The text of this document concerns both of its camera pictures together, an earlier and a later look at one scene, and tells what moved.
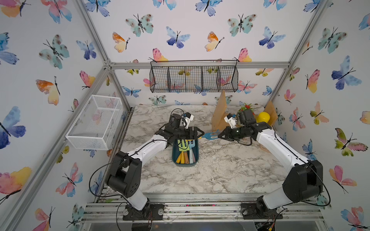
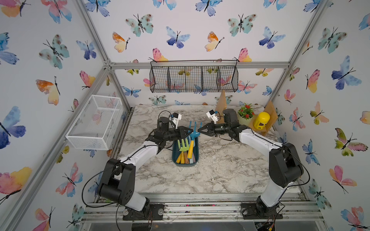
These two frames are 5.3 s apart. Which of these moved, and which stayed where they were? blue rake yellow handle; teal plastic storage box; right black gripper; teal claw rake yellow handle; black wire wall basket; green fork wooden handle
Moved: blue rake yellow handle; right black gripper
Stayed: teal plastic storage box; teal claw rake yellow handle; green fork wooden handle; black wire wall basket
